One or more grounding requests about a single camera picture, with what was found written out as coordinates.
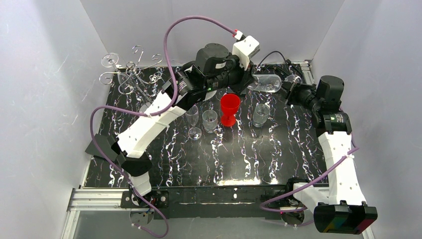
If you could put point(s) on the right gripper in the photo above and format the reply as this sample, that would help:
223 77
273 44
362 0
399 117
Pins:
292 94

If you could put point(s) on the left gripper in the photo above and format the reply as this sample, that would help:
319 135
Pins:
245 78

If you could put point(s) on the clear wide wine glass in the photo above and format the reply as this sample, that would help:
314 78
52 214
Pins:
271 83

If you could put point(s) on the red wine glass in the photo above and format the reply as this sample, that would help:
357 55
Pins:
229 105

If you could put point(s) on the clear champagne flute glass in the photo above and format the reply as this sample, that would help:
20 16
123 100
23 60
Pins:
192 116

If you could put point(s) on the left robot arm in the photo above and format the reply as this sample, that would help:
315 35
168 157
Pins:
218 69

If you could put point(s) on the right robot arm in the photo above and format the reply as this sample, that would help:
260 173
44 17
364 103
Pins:
344 210

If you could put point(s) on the chrome wine glass rack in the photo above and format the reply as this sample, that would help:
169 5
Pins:
129 77

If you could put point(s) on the clear martini glass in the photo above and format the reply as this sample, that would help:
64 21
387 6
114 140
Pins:
110 60

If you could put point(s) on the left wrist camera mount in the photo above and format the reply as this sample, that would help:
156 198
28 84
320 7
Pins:
244 48

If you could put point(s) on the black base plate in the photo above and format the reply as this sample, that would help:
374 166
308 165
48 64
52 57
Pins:
206 201

